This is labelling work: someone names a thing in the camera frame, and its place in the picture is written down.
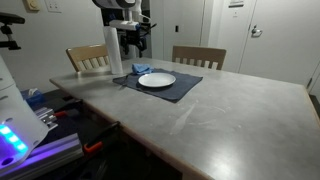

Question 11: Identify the blue cloth rag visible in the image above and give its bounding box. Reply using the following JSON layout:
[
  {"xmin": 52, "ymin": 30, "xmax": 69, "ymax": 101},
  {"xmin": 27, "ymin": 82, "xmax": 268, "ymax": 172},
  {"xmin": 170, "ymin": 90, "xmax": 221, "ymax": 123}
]
[{"xmin": 132, "ymin": 64, "xmax": 154, "ymax": 75}]

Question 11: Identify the dark blue placemat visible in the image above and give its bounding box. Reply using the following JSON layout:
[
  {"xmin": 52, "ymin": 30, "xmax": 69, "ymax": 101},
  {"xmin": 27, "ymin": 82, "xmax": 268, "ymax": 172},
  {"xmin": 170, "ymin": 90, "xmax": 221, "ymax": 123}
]
[{"xmin": 113, "ymin": 68, "xmax": 202, "ymax": 102}]

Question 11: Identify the aluminium rail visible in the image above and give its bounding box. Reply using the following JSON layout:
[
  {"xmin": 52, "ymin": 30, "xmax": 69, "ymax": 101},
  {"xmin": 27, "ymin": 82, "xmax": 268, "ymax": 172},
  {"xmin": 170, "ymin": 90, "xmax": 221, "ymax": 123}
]
[{"xmin": 0, "ymin": 133, "xmax": 84, "ymax": 180}]

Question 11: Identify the blue tissue box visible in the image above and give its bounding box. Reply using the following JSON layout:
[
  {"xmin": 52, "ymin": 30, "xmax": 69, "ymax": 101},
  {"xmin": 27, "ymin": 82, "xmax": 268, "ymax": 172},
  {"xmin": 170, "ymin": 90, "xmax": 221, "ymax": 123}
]
[{"xmin": 21, "ymin": 88, "xmax": 45, "ymax": 107}]

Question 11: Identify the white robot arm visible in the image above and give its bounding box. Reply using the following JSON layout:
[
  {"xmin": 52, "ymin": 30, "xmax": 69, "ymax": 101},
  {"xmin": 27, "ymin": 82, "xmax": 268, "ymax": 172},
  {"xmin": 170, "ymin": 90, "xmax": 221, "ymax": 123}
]
[{"xmin": 92, "ymin": 0, "xmax": 150, "ymax": 56}]

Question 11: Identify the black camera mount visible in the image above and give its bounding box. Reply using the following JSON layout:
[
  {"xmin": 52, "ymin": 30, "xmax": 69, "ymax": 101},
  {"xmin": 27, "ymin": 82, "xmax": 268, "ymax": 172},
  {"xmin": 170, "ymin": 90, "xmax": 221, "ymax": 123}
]
[{"xmin": 0, "ymin": 12, "xmax": 25, "ymax": 50}]

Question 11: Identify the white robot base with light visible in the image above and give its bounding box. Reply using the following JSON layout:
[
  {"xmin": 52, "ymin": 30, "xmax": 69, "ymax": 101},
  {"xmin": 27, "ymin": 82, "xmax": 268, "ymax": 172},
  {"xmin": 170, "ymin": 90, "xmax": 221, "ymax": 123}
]
[{"xmin": 0, "ymin": 56, "xmax": 49, "ymax": 175}]

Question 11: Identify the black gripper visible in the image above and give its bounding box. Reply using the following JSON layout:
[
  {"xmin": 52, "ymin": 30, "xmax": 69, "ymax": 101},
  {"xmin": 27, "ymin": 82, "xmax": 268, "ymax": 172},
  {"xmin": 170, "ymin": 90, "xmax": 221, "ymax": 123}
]
[{"xmin": 120, "ymin": 30, "xmax": 146, "ymax": 58}]

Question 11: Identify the beige thermostat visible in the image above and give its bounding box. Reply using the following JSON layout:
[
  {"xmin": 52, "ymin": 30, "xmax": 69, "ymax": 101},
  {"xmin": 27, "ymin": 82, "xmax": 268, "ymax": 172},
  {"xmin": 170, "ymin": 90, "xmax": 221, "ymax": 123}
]
[{"xmin": 24, "ymin": 0, "xmax": 40, "ymax": 12}]

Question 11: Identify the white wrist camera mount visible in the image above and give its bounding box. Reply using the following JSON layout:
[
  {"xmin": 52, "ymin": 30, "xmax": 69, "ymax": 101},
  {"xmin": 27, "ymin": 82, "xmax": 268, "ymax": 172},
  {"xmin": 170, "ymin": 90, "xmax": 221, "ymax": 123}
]
[{"xmin": 109, "ymin": 20, "xmax": 140, "ymax": 31}]

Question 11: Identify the silver door handle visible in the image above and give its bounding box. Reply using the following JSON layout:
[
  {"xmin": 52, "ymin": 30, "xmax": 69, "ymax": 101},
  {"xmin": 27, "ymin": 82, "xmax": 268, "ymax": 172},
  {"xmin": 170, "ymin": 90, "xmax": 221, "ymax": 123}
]
[{"xmin": 251, "ymin": 26, "xmax": 262, "ymax": 37}]

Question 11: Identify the wooden chair by door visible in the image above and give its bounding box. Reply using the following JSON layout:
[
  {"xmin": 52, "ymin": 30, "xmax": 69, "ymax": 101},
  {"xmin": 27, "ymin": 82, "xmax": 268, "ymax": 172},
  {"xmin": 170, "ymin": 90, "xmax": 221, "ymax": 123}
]
[{"xmin": 172, "ymin": 46, "xmax": 226, "ymax": 70}]

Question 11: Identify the white paper towel roll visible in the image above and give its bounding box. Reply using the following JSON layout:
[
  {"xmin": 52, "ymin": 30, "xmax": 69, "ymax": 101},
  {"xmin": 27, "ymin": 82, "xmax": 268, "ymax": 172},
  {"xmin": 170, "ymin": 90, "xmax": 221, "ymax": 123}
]
[{"xmin": 103, "ymin": 26, "xmax": 123, "ymax": 74}]

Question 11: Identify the orange black clamp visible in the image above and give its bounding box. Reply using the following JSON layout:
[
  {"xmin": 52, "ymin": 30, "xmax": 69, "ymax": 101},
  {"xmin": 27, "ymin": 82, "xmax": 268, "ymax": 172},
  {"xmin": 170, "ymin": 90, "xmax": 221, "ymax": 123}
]
[{"xmin": 82, "ymin": 121, "xmax": 120, "ymax": 154}]

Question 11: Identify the white round plate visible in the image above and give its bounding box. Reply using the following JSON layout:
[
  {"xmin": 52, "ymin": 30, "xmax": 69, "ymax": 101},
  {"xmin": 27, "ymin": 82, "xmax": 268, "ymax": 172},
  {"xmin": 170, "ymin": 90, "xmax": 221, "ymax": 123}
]
[{"xmin": 138, "ymin": 73, "xmax": 176, "ymax": 88}]

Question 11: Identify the red black clamp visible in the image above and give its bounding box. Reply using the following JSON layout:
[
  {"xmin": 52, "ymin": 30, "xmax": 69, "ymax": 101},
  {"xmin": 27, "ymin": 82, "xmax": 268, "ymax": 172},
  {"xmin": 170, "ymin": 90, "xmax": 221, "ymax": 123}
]
[{"xmin": 54, "ymin": 100, "xmax": 83, "ymax": 118}]

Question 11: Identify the wooden chair near roll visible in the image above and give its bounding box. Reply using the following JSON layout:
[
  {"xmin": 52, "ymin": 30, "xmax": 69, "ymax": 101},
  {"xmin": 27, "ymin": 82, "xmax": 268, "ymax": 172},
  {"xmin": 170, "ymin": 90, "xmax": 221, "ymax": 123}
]
[{"xmin": 66, "ymin": 44, "xmax": 108, "ymax": 72}]

